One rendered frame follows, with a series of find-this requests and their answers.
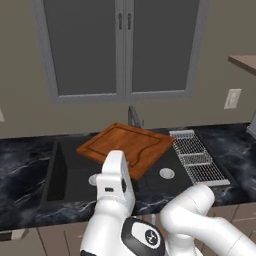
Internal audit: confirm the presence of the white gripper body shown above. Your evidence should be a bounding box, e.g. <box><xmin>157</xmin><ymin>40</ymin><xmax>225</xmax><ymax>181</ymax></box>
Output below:
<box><xmin>100</xmin><ymin>149</ymin><xmax>130</xmax><ymax>178</ymax></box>

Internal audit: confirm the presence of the brown wooden cutting board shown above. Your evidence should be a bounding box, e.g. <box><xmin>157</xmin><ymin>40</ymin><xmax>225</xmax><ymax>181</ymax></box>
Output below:
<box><xmin>75</xmin><ymin>122</ymin><xmax>176</xmax><ymax>181</ymax></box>

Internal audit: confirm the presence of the silver sink drain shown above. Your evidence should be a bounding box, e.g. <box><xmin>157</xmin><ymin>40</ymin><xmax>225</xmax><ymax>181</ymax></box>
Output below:
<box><xmin>87</xmin><ymin>173</ymin><xmax>102</xmax><ymax>186</ymax></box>
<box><xmin>158</xmin><ymin>167</ymin><xmax>176</xmax><ymax>180</ymax></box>

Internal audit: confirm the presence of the black double sink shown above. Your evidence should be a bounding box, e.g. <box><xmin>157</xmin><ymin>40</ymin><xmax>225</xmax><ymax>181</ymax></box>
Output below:
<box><xmin>41</xmin><ymin>128</ymin><xmax>238</xmax><ymax>208</ymax></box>

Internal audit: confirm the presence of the beige lower cabinet run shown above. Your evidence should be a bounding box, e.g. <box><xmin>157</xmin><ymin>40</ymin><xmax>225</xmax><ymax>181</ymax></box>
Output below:
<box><xmin>0</xmin><ymin>201</ymin><xmax>256</xmax><ymax>256</ymax></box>

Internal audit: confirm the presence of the grey glass cabinet door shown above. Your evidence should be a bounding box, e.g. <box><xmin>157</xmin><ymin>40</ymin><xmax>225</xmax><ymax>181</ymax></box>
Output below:
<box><xmin>124</xmin><ymin>0</ymin><xmax>210</xmax><ymax>101</ymax></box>
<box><xmin>32</xmin><ymin>0</ymin><xmax>127</xmax><ymax>104</ymax></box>

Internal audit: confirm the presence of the dark grey tap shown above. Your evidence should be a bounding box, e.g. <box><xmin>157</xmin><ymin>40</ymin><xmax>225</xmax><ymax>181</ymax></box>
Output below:
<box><xmin>127</xmin><ymin>105</ymin><xmax>145</xmax><ymax>129</ymax></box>

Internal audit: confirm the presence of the grey appliance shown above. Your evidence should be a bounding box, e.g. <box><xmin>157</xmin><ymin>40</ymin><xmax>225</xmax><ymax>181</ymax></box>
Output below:
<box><xmin>245</xmin><ymin>111</ymin><xmax>256</xmax><ymax>140</ymax></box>

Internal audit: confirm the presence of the white wire dish rack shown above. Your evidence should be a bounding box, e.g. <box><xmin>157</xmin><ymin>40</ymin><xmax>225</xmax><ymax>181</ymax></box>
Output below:
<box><xmin>168</xmin><ymin>129</ymin><xmax>232</xmax><ymax>187</ymax></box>

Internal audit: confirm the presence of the white wall socket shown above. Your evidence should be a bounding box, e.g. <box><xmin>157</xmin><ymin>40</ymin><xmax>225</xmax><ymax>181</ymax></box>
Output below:
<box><xmin>223</xmin><ymin>87</ymin><xmax>243</xmax><ymax>110</ymax></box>

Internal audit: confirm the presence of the dark grey cabinet handle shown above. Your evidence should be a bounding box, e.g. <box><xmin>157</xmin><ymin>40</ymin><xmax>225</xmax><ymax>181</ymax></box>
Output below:
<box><xmin>126</xmin><ymin>12</ymin><xmax>133</xmax><ymax>31</ymax></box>
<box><xmin>117</xmin><ymin>12</ymin><xmax>124</xmax><ymax>31</ymax></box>

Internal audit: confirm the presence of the brown wall shelf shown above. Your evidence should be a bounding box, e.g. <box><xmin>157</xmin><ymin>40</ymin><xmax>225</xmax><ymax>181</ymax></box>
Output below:
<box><xmin>227</xmin><ymin>54</ymin><xmax>256</xmax><ymax>77</ymax></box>

